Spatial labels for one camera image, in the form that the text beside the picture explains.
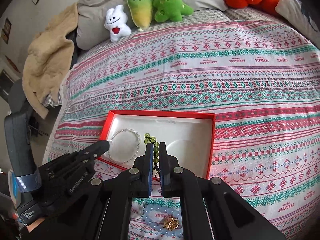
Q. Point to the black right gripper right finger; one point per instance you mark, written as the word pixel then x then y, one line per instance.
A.
pixel 210 208

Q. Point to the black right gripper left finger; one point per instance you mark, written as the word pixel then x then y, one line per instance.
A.
pixel 101 209

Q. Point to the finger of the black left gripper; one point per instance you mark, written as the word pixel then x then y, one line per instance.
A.
pixel 95 149

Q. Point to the gold heart hair clip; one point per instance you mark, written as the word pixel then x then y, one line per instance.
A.
pixel 171 223

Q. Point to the red jewelry box white insert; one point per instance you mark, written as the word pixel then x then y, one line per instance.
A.
pixel 188 136

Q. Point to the person's left hand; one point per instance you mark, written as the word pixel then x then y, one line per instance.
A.
pixel 32 226

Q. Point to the beige fleece blanket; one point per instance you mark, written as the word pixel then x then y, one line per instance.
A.
pixel 49 59

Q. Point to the patterned bedspread red green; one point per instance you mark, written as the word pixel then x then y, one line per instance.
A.
pixel 258 76

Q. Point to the white plush toy red heart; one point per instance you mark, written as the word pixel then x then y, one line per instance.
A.
pixel 116 23

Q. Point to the grey pillow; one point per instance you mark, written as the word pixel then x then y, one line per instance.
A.
pixel 91 30

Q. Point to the yellow green carrot plush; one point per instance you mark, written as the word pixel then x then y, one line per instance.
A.
pixel 141 12

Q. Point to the green tree plush toy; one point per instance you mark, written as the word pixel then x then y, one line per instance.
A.
pixel 171 10

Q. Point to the white printed pillow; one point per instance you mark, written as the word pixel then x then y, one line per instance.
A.
pixel 296 13

